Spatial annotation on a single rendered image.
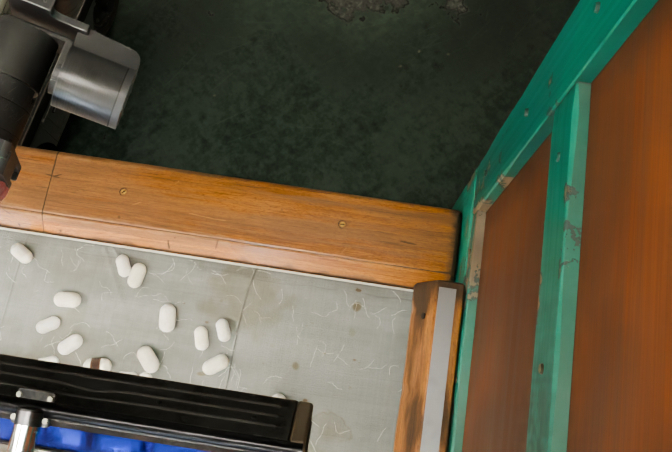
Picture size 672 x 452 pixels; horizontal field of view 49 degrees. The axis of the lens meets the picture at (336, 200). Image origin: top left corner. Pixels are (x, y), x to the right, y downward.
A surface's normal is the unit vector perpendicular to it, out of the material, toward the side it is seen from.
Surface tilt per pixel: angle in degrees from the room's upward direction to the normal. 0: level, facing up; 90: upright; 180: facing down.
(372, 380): 0
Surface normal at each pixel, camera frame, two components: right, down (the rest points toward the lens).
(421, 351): -0.91, -0.22
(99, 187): 0.00, -0.25
